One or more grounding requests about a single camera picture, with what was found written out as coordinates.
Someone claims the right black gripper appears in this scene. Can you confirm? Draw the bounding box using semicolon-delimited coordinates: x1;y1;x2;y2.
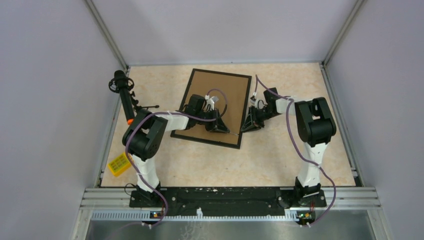
241;106;280;134

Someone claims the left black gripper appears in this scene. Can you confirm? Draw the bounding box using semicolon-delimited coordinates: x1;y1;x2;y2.
195;107;229;133

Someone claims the black picture frame brown backing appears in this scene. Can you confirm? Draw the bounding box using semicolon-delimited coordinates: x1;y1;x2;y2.
170;68;252;149

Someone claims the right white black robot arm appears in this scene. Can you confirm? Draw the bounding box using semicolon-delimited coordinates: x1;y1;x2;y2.
240;87;337;206

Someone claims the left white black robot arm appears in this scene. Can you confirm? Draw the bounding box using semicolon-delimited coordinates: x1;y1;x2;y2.
122;94;230;207

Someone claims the yellow screw bit box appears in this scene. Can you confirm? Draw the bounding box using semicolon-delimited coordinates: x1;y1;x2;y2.
107;152;132;177

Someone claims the black microphone orange tip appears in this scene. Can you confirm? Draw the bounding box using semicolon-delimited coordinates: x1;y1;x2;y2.
108;70;135;125

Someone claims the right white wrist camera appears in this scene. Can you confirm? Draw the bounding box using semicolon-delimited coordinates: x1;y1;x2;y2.
250;92;265;110

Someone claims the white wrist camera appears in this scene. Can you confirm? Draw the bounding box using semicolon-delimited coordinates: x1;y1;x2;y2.
250;92;265;110
204;95;219;109

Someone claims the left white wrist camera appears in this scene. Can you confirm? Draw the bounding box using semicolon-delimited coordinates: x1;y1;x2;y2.
204;95;219;109

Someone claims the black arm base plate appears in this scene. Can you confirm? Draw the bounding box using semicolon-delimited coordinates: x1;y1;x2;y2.
129;186;327;208

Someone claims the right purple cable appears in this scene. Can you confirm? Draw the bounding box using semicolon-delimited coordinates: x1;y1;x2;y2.
254;74;337;228

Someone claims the purple cable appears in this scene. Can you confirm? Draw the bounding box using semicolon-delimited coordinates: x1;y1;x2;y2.
254;74;337;228
123;88;229;229

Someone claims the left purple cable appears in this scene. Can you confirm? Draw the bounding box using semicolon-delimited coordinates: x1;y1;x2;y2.
123;88;229;229

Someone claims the aluminium front rail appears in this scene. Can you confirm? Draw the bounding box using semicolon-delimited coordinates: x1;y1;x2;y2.
79;187;382;211

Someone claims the white slotted cable duct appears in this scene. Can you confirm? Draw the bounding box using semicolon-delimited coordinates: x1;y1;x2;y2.
91;209;299;222

